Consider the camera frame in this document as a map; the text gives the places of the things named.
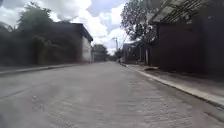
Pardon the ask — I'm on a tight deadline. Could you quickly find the grey kerbside pavement strip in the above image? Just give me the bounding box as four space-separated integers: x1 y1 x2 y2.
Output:
0 62 84 76

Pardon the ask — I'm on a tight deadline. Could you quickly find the raised grey concrete sidewalk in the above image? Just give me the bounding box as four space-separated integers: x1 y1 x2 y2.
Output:
120 62 224 109

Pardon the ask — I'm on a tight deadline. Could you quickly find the grey concrete road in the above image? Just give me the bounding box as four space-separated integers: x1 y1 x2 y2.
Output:
0 60 224 128

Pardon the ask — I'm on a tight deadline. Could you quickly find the dark building with white side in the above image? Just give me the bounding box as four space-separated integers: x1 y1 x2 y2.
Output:
49 22 94 64

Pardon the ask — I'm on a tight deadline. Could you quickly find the distant low building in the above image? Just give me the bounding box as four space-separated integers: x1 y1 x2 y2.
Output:
121 39 148 65

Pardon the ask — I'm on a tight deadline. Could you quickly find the leafy green tree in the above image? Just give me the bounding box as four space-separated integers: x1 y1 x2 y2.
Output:
16 1 54 65

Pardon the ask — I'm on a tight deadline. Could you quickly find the dark building with canopy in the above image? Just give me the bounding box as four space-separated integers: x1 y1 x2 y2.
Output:
146 0 224 76

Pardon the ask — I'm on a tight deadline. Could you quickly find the distant thin pole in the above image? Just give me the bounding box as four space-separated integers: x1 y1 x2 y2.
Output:
114 37 119 51

